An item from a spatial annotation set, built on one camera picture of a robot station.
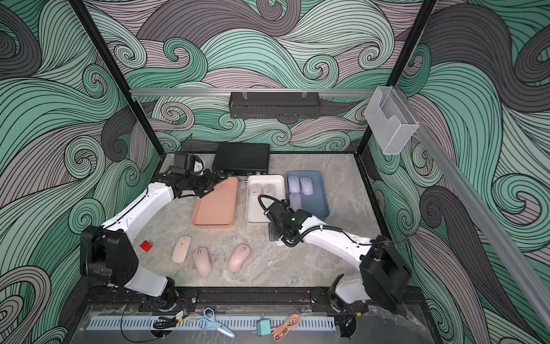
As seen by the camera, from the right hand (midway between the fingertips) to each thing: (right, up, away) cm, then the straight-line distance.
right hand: (281, 233), depth 83 cm
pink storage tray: (-28, +7, +13) cm, 32 cm away
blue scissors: (-24, -25, -13) cm, 38 cm away
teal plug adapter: (-6, -25, -16) cm, 30 cm away
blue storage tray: (+17, +9, +15) cm, 25 cm away
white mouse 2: (-5, +16, +18) cm, 24 cm away
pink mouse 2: (-31, -10, -2) cm, 32 cm away
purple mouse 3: (+7, +11, +14) cm, 19 cm away
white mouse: (-11, +16, +19) cm, 27 cm away
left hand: (-24, +21, +1) cm, 32 cm away
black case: (-21, +32, +35) cm, 52 cm away
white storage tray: (-11, +6, +12) cm, 17 cm away
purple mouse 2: (+14, +18, +21) cm, 31 cm away
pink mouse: (-40, -7, +1) cm, 41 cm away
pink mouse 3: (-16, -8, +1) cm, 18 cm away
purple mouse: (+7, +18, +21) cm, 29 cm away
